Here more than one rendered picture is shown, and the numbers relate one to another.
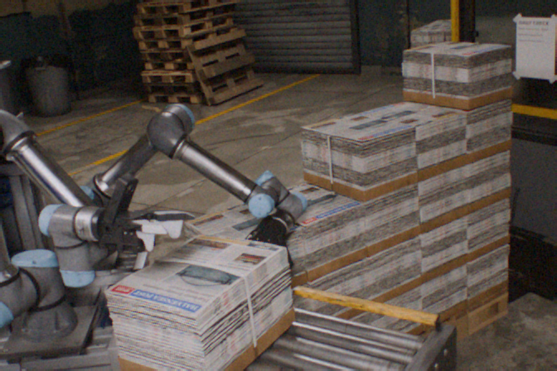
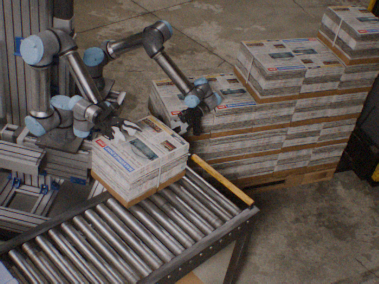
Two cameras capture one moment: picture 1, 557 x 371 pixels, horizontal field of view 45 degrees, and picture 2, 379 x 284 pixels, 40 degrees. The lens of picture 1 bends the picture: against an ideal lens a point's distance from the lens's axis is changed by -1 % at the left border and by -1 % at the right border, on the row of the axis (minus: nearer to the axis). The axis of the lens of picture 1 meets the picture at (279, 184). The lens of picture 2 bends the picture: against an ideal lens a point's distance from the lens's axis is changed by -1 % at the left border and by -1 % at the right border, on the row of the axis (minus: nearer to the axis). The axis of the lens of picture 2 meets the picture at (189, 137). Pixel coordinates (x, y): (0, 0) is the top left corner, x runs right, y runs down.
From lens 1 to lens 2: 100 cm
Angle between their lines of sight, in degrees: 21
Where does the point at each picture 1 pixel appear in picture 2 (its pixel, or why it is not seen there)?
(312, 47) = not seen: outside the picture
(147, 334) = (107, 168)
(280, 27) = not seen: outside the picture
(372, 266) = (251, 138)
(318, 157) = (244, 64)
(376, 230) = (261, 120)
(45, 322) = (60, 134)
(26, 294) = (54, 122)
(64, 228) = (79, 112)
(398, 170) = (286, 91)
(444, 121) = (328, 69)
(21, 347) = (46, 142)
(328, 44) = not seen: outside the picture
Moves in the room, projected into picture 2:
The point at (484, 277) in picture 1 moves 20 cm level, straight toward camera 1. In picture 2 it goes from (323, 157) to (314, 171)
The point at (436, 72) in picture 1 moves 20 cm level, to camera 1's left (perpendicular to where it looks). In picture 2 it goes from (340, 32) to (309, 25)
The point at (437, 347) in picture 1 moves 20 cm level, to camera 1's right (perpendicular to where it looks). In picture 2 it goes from (244, 219) to (284, 229)
